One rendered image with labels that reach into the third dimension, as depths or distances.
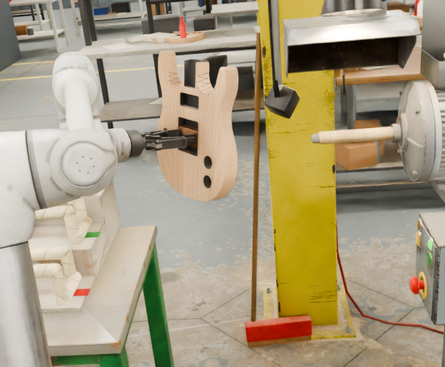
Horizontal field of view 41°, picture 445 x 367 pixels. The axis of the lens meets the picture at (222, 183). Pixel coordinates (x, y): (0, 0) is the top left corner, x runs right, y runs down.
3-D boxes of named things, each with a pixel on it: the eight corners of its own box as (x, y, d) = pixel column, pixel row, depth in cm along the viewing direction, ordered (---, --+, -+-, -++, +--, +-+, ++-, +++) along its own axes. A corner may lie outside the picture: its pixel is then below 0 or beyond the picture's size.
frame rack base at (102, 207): (121, 226, 189) (112, 175, 182) (111, 249, 175) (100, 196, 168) (37, 231, 191) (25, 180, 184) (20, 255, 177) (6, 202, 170)
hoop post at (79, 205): (90, 226, 170) (84, 195, 166) (87, 231, 167) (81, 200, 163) (79, 226, 170) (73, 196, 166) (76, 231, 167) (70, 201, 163)
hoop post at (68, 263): (80, 280, 158) (73, 249, 154) (76, 287, 155) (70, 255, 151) (68, 281, 158) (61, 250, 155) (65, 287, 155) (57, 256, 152)
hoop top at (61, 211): (77, 213, 159) (75, 202, 158) (73, 218, 156) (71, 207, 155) (4, 218, 161) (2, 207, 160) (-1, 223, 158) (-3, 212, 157)
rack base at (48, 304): (96, 278, 161) (95, 274, 160) (81, 312, 147) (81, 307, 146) (-2, 283, 163) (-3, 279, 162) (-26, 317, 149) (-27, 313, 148)
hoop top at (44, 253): (74, 255, 155) (72, 244, 154) (71, 261, 152) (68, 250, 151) (0, 258, 157) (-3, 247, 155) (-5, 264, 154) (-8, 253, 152)
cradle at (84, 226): (94, 224, 169) (92, 214, 168) (84, 243, 159) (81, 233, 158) (82, 225, 170) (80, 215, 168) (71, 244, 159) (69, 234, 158)
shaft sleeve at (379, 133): (391, 124, 149) (393, 137, 149) (389, 129, 152) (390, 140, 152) (319, 129, 151) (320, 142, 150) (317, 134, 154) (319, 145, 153)
